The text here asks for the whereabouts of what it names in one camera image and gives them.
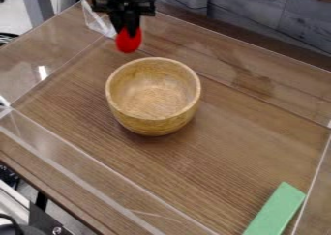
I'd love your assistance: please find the red plush fruit green stem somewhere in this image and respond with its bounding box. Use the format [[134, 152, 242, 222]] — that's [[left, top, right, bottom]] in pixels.
[[115, 27, 143, 53]]

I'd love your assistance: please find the clear acrylic enclosure wall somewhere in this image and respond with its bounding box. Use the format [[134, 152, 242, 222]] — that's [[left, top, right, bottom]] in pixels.
[[0, 7, 331, 235]]

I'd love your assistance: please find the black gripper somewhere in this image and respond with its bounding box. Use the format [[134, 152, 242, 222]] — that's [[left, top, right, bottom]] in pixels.
[[91, 0, 155, 38]]

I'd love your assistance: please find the black equipment bottom left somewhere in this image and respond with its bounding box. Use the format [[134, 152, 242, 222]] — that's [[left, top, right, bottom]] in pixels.
[[0, 206, 74, 235]]

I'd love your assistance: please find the green rectangular block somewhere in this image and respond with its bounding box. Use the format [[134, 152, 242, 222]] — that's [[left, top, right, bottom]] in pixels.
[[242, 182, 306, 235]]

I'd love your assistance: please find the wooden bowl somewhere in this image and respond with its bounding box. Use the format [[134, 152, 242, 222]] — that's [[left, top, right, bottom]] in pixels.
[[104, 57, 202, 136]]

